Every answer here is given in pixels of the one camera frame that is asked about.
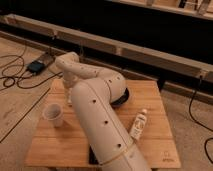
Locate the black remote control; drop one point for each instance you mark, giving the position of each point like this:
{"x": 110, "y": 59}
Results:
{"x": 92, "y": 158}

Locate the blue power adapter box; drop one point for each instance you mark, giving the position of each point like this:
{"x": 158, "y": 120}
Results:
{"x": 35, "y": 67}

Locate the dark blue bowl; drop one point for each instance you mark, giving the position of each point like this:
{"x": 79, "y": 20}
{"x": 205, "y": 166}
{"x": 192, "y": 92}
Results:
{"x": 122, "y": 99}

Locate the wooden table board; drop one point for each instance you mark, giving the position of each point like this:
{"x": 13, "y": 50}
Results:
{"x": 67, "y": 147}

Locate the white lotion bottle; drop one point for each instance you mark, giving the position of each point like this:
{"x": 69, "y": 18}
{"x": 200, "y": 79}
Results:
{"x": 139, "y": 124}

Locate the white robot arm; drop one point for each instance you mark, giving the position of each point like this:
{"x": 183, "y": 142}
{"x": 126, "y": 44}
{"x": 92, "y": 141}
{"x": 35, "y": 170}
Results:
{"x": 93, "y": 90}

